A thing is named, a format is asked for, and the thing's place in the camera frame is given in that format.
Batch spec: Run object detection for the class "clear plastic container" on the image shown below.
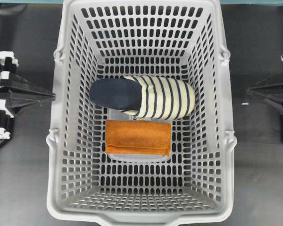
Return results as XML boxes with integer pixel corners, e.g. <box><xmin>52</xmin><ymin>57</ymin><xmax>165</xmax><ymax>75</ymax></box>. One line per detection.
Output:
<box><xmin>108</xmin><ymin>109</ymin><xmax>172</xmax><ymax>163</ymax></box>

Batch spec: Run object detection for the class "grey plastic shopping basket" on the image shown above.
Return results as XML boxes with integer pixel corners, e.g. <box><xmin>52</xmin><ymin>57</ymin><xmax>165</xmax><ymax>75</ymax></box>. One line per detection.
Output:
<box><xmin>46</xmin><ymin>0</ymin><xmax>237</xmax><ymax>226</ymax></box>

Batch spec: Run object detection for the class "orange folded cloth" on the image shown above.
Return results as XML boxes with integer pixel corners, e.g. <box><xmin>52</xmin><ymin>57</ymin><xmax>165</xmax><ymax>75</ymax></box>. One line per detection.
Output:
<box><xmin>105</xmin><ymin>120</ymin><xmax>171</xmax><ymax>156</ymax></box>

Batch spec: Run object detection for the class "navy striped slipper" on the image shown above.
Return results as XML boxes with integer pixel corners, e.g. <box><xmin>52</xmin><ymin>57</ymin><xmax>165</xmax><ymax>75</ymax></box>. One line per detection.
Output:
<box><xmin>89</xmin><ymin>76</ymin><xmax>195</xmax><ymax>120</ymax></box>

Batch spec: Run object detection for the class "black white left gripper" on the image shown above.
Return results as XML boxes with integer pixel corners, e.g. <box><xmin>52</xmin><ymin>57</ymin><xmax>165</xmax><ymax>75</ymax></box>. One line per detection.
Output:
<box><xmin>0</xmin><ymin>51</ymin><xmax>56</xmax><ymax>148</ymax></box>

